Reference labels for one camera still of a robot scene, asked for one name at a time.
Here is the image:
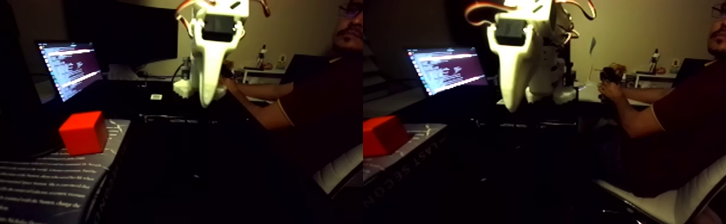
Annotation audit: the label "red cube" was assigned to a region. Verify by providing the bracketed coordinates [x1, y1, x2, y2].
[58, 110, 109, 156]

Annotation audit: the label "dark leader arm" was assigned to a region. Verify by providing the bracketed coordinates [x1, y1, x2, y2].
[599, 63, 626, 104]

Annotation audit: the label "person's left hand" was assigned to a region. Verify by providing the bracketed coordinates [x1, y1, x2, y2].
[599, 81, 624, 104]

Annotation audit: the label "black box with white print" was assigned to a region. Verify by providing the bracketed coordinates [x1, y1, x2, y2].
[139, 113, 223, 125]

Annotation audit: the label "white paper sheets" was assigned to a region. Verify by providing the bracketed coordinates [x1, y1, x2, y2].
[107, 63, 146, 81]

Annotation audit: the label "black widescreen monitor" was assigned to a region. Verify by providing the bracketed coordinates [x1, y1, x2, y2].
[64, 0, 180, 71]

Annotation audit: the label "open laptop with lit screen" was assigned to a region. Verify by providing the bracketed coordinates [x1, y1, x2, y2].
[36, 41, 105, 103]

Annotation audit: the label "black book with white text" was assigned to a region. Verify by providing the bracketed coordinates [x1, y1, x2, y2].
[0, 119, 132, 224]

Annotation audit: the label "white office chair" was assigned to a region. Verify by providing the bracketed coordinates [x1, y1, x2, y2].
[594, 141, 726, 224]

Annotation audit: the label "person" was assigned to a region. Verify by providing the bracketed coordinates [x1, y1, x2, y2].
[597, 0, 726, 200]

